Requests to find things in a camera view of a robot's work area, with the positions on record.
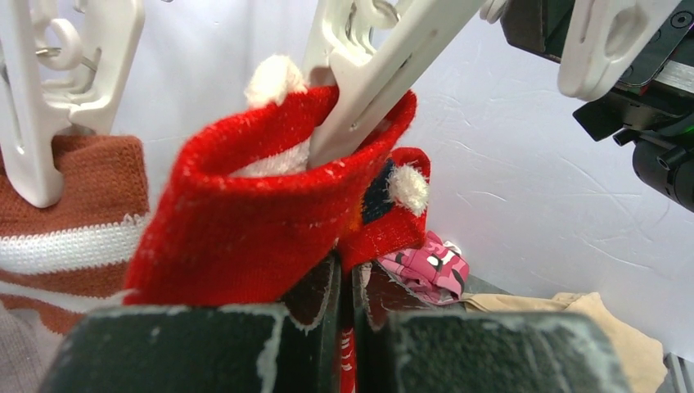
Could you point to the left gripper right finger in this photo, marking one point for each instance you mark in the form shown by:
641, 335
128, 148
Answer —
406, 345

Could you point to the white clip hanger frame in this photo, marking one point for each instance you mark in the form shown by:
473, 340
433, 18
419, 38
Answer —
54, 76

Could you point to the beige cloth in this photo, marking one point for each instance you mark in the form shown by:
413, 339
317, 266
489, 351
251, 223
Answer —
642, 357

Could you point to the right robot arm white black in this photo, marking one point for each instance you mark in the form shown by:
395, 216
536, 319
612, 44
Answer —
659, 125

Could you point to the pink camouflage bag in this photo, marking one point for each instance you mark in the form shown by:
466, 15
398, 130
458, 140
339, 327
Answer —
436, 272

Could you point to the red sock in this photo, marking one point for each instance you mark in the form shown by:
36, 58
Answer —
379, 226
243, 218

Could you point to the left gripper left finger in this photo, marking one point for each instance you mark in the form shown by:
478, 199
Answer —
287, 346

